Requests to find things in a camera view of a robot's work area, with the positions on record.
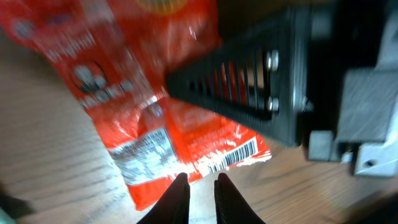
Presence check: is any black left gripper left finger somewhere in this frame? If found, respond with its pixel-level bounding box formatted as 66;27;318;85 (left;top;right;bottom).
137;172;190;224

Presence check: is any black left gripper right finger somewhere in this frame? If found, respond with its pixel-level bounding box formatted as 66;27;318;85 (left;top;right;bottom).
214;173;265;224

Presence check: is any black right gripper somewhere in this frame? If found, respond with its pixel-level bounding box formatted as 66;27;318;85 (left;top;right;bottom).
307;1;397;178

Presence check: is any red Hacks candy bag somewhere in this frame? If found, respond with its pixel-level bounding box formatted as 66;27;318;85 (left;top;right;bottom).
1;0;272;211

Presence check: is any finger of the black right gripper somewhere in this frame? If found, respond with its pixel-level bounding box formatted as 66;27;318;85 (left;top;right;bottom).
166;9;311;146

